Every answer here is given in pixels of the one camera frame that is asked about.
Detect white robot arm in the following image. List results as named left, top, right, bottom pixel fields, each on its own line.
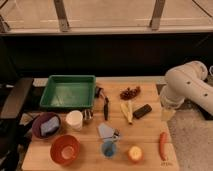
left=160, top=61, right=213, bottom=120

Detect black rectangular block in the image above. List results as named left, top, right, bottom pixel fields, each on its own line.
left=133, top=104, right=152, bottom=119

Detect orange sausage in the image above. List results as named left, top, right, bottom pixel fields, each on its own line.
left=159, top=132, right=167, bottom=161

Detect yellow banana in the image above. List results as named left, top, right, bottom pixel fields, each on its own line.
left=121, top=100, right=133, bottom=124

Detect dark red grapes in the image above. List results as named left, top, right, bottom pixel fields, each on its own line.
left=120, top=86, right=141, bottom=100

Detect red yellow apple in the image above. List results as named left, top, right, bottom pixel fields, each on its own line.
left=128, top=146, right=143, bottom=163

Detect small metal clip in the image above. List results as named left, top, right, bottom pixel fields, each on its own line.
left=112, top=130, right=120, bottom=141

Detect blue cup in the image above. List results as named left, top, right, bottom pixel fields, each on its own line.
left=101, top=141, right=116, bottom=158

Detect small metal cup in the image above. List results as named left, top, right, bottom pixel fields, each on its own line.
left=83, top=109, right=93, bottom=121

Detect white cup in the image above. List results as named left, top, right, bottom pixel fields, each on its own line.
left=65, top=110, right=83, bottom=131

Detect green plastic tray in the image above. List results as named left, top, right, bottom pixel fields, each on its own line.
left=40, top=75, right=96, bottom=110

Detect orange bowl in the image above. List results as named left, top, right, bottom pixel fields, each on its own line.
left=50, top=135, right=80, bottom=166

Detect blue sponge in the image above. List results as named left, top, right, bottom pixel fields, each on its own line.
left=40, top=122, right=59, bottom=136

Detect purple bowl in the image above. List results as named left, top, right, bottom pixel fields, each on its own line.
left=32, top=112, right=61, bottom=139

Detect black handled utensil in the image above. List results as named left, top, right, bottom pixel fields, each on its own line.
left=98, top=88, right=109, bottom=121

